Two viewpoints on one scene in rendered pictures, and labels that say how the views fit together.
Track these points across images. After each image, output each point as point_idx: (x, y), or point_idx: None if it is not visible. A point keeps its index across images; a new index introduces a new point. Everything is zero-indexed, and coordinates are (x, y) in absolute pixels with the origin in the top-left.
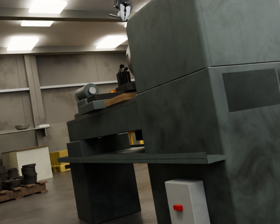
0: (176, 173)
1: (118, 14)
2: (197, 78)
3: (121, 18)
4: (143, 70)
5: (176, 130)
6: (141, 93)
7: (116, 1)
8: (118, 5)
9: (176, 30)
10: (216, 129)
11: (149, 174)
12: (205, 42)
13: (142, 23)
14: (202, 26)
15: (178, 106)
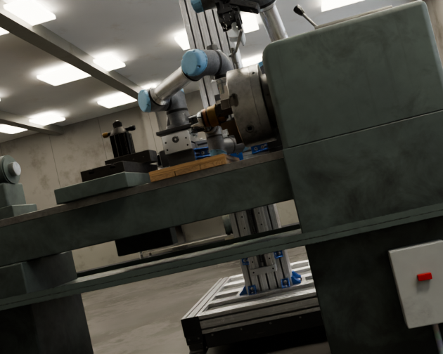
0: (383, 244)
1: (230, 34)
2: (434, 120)
3: (242, 40)
4: (310, 114)
5: (387, 186)
6: (300, 145)
7: (223, 14)
8: (239, 20)
9: (396, 64)
10: None
11: (311, 263)
12: None
13: (314, 51)
14: (441, 64)
15: (392, 156)
